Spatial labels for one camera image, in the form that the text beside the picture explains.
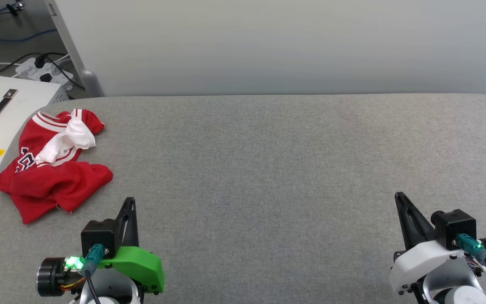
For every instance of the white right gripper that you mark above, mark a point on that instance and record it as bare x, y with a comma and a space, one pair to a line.
424, 261

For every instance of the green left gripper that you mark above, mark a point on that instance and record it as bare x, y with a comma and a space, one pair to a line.
139, 264

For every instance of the red white basketball jersey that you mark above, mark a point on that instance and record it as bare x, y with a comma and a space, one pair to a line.
63, 185

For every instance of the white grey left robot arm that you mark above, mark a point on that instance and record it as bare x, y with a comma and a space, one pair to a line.
110, 289

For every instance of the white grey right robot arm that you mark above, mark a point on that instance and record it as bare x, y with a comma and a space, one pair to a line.
458, 293

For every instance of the white power strip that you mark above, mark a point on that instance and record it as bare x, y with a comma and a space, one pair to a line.
53, 71

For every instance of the light grey partition panel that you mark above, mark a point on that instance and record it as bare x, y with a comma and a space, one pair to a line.
268, 42

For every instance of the black clamp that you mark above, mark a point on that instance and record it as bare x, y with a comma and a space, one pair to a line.
14, 7

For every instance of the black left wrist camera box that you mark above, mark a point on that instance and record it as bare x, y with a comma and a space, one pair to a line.
97, 236

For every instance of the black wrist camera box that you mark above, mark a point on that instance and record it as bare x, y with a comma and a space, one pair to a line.
454, 228
97, 236

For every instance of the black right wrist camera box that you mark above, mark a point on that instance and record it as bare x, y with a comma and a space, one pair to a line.
454, 228

